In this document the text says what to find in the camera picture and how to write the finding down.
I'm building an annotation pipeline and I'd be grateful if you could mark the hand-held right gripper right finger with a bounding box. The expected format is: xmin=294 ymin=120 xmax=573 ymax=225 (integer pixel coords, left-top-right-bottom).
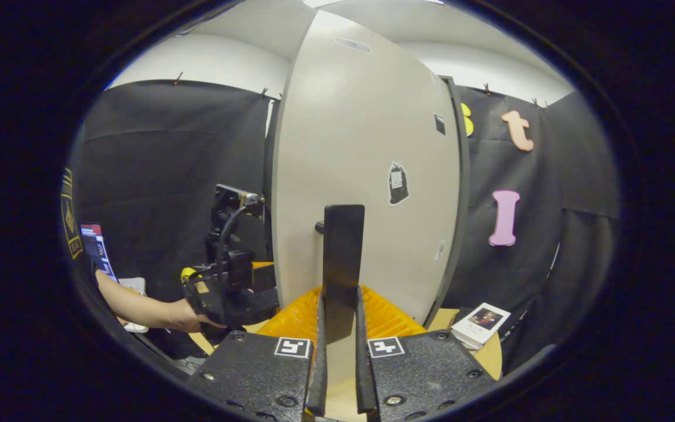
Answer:
xmin=354 ymin=286 xmax=497 ymax=422

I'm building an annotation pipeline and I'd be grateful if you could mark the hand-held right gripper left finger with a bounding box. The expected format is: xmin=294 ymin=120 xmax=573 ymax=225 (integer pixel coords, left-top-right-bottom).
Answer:
xmin=188 ymin=286 xmax=329 ymax=422

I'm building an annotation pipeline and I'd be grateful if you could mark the white portrait cover book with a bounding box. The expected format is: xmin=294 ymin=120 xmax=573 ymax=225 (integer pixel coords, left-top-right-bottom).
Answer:
xmin=452 ymin=302 xmax=512 ymax=348

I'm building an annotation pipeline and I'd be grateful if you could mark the black shirt yellow print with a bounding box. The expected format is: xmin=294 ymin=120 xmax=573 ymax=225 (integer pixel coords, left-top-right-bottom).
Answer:
xmin=60 ymin=167 xmax=84 ymax=260

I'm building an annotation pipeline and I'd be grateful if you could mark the black cabinet door handle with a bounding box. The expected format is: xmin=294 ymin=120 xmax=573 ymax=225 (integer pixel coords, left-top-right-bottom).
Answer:
xmin=314 ymin=204 xmax=366 ymax=345

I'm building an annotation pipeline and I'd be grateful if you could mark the beige cabinet door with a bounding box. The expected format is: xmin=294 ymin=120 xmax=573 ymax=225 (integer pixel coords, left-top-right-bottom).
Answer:
xmin=271 ymin=9 xmax=462 ymax=387

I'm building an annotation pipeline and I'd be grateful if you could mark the black backdrop cloth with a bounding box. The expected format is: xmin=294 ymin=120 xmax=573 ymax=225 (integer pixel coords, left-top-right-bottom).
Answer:
xmin=71 ymin=79 xmax=622 ymax=376

